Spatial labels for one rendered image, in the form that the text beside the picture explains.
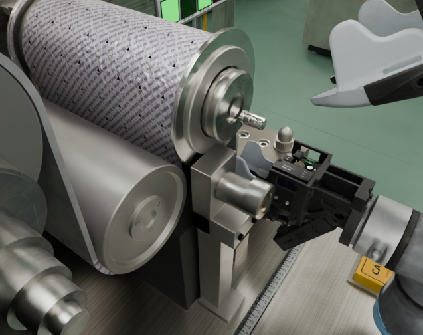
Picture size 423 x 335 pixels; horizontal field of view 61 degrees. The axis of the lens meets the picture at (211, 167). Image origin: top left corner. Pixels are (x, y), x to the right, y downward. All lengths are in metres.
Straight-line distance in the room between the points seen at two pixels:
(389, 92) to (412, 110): 2.68
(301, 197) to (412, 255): 0.13
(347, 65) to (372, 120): 2.44
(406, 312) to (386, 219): 0.13
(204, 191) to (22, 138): 0.20
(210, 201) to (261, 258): 0.30
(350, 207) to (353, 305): 0.25
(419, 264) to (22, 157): 0.39
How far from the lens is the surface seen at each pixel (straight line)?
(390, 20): 0.32
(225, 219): 0.41
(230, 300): 0.61
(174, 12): 0.81
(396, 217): 0.44
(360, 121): 2.67
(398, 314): 0.52
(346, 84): 0.28
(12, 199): 0.17
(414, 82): 0.25
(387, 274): 0.68
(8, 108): 0.23
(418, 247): 0.44
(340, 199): 0.44
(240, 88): 0.37
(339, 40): 0.27
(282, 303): 0.63
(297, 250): 0.68
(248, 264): 0.66
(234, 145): 0.49
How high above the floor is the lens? 1.46
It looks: 44 degrees down
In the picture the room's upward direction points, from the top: straight up
